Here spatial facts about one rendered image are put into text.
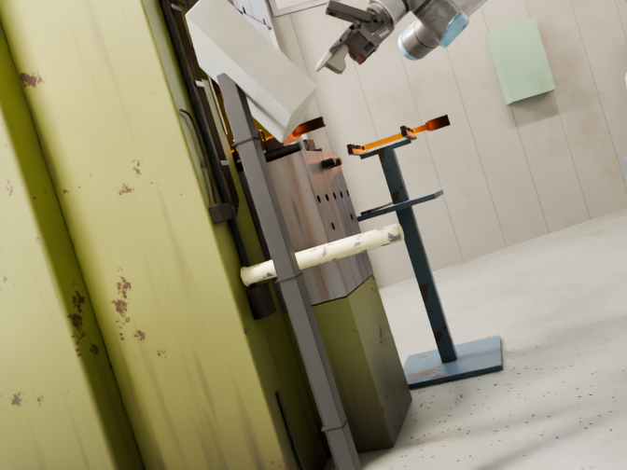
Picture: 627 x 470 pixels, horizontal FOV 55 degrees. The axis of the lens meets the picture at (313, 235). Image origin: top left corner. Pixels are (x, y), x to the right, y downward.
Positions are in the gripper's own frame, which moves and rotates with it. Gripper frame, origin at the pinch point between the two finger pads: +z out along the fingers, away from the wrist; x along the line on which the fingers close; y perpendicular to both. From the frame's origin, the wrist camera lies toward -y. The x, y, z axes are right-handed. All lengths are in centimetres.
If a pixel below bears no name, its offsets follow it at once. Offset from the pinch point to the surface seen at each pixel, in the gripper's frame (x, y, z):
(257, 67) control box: -28.5, -4.6, 16.7
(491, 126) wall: 351, 98, -167
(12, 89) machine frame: 26, -57, 58
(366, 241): 0.1, 38.5, 22.4
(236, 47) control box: -28.5, -10.2, 16.7
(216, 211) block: 10.2, 6.6, 42.7
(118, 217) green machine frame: 21, -12, 62
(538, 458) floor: -7, 104, 32
